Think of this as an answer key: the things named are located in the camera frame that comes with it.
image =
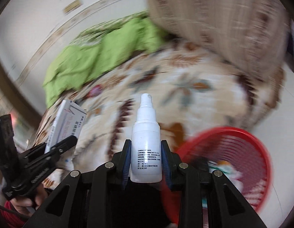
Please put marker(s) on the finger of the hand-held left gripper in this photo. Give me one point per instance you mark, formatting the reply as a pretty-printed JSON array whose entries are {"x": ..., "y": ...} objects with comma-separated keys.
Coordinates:
[
  {"x": 47, "y": 159},
  {"x": 64, "y": 143}
]

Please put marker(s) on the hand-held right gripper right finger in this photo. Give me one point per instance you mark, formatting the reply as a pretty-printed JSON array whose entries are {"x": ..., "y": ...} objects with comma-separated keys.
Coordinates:
[{"x": 165, "y": 168}]

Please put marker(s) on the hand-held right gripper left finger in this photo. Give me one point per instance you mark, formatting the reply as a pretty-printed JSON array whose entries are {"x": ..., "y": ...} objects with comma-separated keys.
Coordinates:
[{"x": 126, "y": 166}]

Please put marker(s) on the white medicine box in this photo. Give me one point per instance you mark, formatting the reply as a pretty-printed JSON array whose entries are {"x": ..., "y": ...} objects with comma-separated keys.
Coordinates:
[{"x": 66, "y": 121}]

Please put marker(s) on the white spray bottle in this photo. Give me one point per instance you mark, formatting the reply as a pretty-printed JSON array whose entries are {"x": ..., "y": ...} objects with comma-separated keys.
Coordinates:
[{"x": 145, "y": 147}]

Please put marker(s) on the red plastic basket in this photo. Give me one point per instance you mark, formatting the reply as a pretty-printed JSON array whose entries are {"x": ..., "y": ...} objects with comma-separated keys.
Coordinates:
[{"x": 234, "y": 152}]

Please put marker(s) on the person's left forearm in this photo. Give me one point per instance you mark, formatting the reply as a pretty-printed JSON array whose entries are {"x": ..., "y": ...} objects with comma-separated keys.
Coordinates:
[{"x": 12, "y": 216}]

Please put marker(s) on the person's left hand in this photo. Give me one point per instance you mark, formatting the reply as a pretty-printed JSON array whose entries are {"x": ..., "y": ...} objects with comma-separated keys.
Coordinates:
[{"x": 28, "y": 198}]

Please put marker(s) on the green quilt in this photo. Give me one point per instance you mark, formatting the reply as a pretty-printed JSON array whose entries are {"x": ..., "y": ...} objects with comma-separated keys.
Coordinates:
[{"x": 97, "y": 59}]

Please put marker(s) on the striped floral cushion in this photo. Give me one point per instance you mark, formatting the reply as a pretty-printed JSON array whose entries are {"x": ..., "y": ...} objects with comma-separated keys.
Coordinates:
[{"x": 223, "y": 26}]

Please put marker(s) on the beige wall switch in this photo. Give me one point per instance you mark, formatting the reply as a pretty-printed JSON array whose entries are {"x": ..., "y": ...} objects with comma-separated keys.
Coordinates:
[{"x": 73, "y": 6}]

